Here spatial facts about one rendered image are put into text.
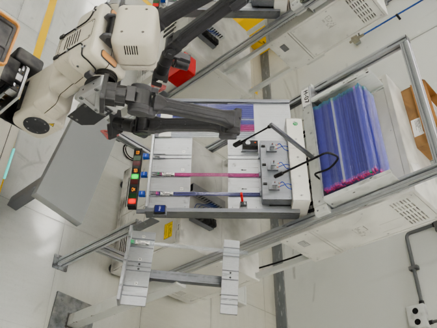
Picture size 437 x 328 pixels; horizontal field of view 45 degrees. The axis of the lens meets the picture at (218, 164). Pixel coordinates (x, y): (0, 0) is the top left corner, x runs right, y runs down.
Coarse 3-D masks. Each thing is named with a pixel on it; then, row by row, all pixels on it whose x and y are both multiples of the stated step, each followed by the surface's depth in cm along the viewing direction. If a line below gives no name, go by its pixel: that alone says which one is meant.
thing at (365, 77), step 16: (416, 64) 240; (352, 80) 251; (368, 80) 254; (416, 80) 233; (304, 96) 275; (320, 96) 261; (416, 96) 229; (432, 128) 216; (128, 144) 314; (432, 144) 213; (320, 176) 238; (384, 176) 214; (336, 192) 227; (352, 192) 223; (368, 192) 223; (400, 192) 223; (144, 224) 240; (208, 224) 280; (112, 256) 271
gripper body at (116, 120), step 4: (120, 112) 225; (112, 116) 221; (116, 116) 223; (120, 116) 225; (112, 120) 222; (116, 120) 220; (120, 120) 220; (112, 124) 222; (116, 124) 220; (120, 124) 220; (112, 128) 222; (116, 128) 222; (120, 128) 220; (112, 132) 223; (116, 132) 225; (120, 132) 227
